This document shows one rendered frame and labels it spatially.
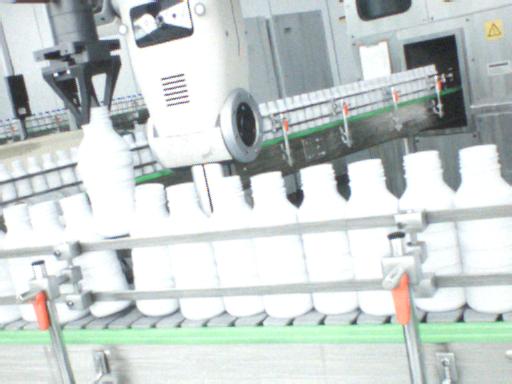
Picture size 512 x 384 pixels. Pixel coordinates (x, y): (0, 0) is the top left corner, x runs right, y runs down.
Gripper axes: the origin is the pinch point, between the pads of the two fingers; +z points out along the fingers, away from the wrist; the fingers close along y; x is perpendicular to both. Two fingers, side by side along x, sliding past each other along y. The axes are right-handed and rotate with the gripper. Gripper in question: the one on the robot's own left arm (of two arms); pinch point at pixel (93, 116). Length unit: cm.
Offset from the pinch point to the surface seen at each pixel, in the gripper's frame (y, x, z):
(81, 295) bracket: -6.7, 3.0, 21.9
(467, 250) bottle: -3.7, -45.4, 19.7
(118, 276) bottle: -0.9, 1.1, 21.3
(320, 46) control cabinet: 678, 225, -21
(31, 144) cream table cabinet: 299, 298, 14
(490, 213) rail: -5, -48, 16
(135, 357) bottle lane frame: -6.6, -3.3, 30.5
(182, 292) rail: -4.9, -11.3, 22.6
